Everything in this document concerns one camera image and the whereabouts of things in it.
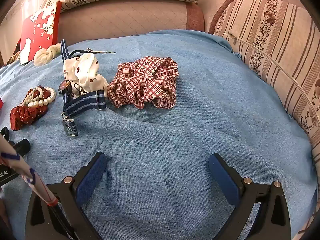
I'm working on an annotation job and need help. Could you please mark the blue blanket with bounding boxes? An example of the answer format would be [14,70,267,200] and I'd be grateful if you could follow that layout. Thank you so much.
[0,29,318,240]

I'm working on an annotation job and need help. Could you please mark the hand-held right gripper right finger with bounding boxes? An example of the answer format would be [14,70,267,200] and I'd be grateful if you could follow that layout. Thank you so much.
[208,153,293,240]

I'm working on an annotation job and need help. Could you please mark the dark metal hair clip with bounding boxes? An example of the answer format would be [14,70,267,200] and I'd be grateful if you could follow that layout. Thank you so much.
[86,48,117,55]

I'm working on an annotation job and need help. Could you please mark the red plaid scrunchie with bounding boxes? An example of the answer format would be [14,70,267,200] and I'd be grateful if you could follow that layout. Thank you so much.
[107,56,180,110]

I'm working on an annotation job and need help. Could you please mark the red patterned cloth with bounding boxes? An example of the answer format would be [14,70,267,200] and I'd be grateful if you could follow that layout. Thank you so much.
[20,1,62,65]

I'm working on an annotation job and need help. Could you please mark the blue striped strap watch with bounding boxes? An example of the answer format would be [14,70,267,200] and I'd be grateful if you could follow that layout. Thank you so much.
[58,39,107,137]

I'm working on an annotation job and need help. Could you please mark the pink quilted sofa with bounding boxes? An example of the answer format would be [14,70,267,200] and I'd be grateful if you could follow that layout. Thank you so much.
[57,0,295,46]

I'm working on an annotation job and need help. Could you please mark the white cherry print scrunchie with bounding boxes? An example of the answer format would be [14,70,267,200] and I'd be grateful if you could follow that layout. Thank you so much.
[62,53,108,98]

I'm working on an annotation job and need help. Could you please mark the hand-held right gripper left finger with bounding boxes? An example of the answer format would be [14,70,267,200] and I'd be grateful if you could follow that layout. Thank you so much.
[25,152,108,240]

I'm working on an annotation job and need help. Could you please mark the cream knit scrunchie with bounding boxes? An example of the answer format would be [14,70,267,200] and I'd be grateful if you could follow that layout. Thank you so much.
[33,43,62,67]

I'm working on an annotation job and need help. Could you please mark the brown fuzzy item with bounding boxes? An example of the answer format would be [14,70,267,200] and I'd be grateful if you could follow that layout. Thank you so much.
[6,39,22,65]

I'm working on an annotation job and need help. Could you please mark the red dotted scrunchie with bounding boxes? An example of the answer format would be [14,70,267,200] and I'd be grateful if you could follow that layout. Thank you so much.
[10,104,48,131]

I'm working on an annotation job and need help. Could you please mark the white sleeved cable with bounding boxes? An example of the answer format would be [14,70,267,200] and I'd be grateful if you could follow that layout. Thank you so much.
[0,134,78,240]

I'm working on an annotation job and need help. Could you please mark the square striped floral pillow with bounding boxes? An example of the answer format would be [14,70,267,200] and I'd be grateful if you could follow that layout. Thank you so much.
[214,0,320,160]

